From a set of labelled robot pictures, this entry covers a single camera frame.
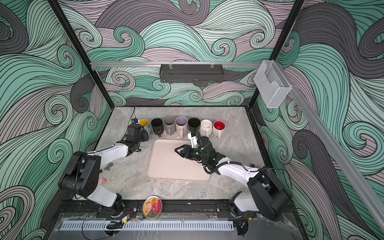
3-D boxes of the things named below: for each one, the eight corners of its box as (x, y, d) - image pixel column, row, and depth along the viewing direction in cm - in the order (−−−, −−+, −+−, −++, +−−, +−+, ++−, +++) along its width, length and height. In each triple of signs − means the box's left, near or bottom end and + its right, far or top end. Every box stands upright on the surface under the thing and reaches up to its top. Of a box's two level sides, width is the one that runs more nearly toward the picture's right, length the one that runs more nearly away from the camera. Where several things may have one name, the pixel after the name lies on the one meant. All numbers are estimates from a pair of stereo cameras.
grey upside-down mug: (164, 138, 103) (162, 129, 94) (166, 126, 110) (164, 116, 102) (175, 138, 103) (173, 129, 94) (176, 126, 110) (175, 116, 102)
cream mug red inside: (213, 139, 103) (214, 133, 96) (211, 127, 110) (212, 120, 104) (225, 139, 103) (227, 133, 96) (222, 127, 110) (224, 120, 104)
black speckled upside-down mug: (151, 137, 103) (149, 130, 96) (154, 126, 110) (151, 118, 103) (162, 137, 103) (161, 130, 96) (164, 126, 110) (162, 118, 103)
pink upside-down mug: (175, 140, 102) (174, 131, 94) (176, 126, 111) (175, 116, 102) (188, 140, 102) (188, 131, 94) (188, 126, 111) (188, 116, 102)
